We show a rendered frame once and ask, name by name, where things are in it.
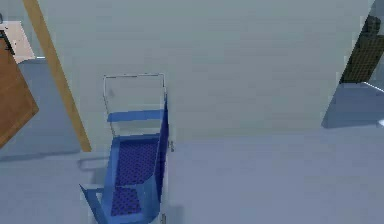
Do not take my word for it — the blue mesh laundry cart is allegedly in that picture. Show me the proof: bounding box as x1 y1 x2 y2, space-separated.
79 72 176 224

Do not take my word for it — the pale beige cabinet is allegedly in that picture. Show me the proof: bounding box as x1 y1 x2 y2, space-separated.
0 20 36 64

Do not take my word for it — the tan wooden door frame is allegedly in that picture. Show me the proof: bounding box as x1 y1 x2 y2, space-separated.
21 0 93 153

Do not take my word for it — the black door handle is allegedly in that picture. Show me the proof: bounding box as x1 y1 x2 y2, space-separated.
0 29 16 56

